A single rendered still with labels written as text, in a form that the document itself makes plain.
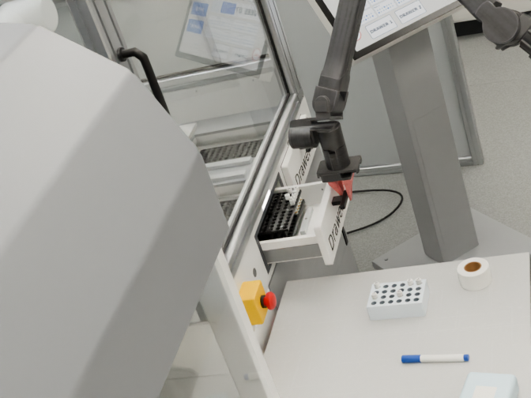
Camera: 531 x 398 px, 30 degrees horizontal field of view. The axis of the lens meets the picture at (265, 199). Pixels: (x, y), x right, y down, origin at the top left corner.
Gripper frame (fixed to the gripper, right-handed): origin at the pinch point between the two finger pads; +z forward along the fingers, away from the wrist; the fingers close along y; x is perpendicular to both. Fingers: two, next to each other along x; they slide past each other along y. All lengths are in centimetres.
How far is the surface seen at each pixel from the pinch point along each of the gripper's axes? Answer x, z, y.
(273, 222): 7.8, 0.0, 17.2
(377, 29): -76, -11, 0
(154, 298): 111, -55, -6
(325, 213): 11.2, -2.8, 3.0
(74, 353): 129, -62, -5
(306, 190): -8.3, 1.7, 12.3
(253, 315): 39.7, 3.3, 15.8
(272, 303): 37.6, 2.2, 11.6
